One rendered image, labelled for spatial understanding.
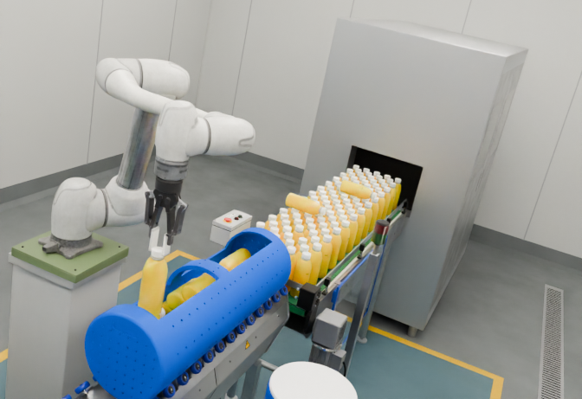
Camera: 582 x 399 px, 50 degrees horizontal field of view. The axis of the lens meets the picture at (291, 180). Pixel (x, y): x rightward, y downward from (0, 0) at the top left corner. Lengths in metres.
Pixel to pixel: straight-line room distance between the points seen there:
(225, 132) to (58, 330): 1.23
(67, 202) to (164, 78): 0.63
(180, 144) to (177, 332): 0.57
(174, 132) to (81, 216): 0.93
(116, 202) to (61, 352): 0.63
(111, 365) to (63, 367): 0.76
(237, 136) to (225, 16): 5.59
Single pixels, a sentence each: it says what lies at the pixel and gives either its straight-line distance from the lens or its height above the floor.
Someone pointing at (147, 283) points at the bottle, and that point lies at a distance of 1.86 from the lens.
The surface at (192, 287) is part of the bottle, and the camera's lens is 2.11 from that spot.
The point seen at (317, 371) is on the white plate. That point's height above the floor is 1.04.
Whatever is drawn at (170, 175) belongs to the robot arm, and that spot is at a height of 1.65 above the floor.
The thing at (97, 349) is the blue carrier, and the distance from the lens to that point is 1.97.
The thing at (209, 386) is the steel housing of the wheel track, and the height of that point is 0.86.
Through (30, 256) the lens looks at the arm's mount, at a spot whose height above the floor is 1.03.
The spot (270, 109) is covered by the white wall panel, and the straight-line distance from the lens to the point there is 7.11.
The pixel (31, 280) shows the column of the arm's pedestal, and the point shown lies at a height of 0.92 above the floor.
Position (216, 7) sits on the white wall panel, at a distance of 7.35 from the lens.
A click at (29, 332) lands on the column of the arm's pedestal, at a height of 0.68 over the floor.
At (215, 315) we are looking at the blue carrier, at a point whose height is 1.16.
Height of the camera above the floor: 2.23
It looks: 18 degrees down
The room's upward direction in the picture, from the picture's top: 12 degrees clockwise
